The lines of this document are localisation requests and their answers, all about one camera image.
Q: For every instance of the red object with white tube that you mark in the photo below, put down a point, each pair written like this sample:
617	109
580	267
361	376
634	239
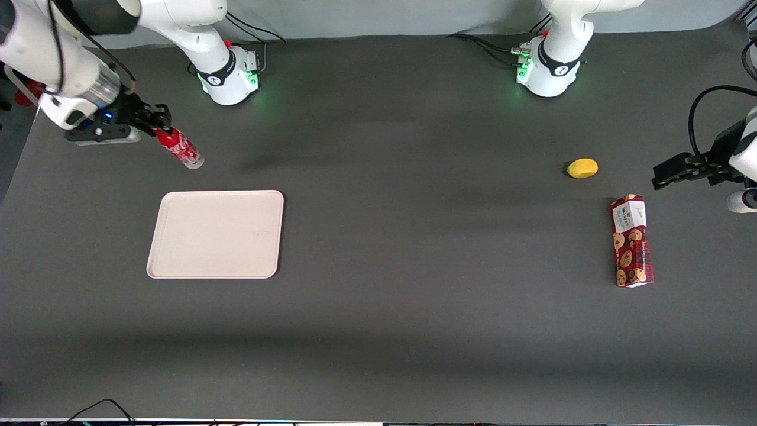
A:
26	93

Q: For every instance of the red cookie box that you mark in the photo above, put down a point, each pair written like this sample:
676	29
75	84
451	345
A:
631	242

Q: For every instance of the red coke bottle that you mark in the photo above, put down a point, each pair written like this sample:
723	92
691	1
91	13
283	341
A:
182	149

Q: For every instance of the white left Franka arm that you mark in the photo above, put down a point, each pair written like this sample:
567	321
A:
556	65

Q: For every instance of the yellow lemon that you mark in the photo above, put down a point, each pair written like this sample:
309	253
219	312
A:
582	168

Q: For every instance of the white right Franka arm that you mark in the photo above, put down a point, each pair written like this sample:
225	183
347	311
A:
65	53

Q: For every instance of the beige plastic tray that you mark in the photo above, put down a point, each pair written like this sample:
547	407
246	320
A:
216	234

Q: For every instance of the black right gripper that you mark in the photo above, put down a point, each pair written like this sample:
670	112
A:
130	110

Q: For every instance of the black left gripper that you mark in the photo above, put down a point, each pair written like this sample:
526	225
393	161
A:
722	149

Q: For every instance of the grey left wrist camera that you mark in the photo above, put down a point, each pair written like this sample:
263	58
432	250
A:
740	201

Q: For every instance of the aluminium frame rail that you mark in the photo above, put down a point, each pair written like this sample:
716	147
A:
748	21

